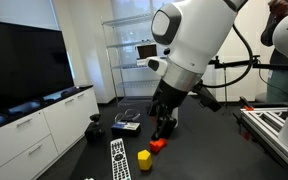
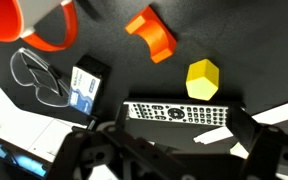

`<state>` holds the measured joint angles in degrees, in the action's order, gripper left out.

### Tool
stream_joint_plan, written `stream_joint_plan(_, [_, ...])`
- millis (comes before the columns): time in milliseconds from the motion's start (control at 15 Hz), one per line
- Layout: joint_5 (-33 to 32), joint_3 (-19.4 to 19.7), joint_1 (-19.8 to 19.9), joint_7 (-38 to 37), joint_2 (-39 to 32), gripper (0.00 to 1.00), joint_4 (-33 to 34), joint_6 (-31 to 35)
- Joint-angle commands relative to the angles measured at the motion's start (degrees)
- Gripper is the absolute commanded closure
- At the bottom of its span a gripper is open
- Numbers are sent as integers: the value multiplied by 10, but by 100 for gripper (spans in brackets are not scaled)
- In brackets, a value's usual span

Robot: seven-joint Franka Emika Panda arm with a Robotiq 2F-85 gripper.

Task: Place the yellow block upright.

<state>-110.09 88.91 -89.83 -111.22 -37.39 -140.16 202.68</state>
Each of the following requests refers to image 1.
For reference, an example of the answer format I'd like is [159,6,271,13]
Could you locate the person in dark clothes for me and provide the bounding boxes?
[259,0,288,105]

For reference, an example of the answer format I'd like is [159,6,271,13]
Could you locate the aluminium frame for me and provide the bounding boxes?
[237,105,288,178]

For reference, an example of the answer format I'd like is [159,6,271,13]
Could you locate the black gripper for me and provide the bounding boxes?
[146,79,189,141]

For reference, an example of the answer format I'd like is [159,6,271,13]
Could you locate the yellow block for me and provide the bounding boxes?
[137,149,154,172]

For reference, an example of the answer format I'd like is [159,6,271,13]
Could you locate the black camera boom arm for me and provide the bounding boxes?
[207,54,288,72]

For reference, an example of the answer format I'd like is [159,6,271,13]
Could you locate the red black clamp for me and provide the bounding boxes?
[239,95,256,112]

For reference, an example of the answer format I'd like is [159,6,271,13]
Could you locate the clear safety glasses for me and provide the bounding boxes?
[114,108,141,123]

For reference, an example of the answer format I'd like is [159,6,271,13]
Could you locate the black television screen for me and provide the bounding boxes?
[0,18,75,118]

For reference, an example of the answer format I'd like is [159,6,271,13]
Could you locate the metal wire shelf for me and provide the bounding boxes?
[100,12,172,105]

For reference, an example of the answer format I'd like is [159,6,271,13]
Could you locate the black clamp with knob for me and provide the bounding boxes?
[84,113,106,143]

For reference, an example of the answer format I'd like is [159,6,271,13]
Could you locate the white cabinet with drawers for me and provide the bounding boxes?
[0,84,100,180]

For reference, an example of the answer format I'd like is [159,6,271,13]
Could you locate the red cloth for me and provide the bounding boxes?
[149,137,169,155]

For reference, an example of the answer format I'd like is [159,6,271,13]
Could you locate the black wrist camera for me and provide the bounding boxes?
[191,82,223,113]

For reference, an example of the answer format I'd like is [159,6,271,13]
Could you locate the black box blue label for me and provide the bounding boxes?
[110,120,142,138]

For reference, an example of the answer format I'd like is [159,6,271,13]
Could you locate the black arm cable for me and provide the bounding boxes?
[201,23,255,90]

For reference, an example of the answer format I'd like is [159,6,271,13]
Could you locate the laptop on shelf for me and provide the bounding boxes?
[136,43,159,62]

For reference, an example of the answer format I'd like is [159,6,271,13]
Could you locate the black remote control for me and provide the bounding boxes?
[109,137,133,180]

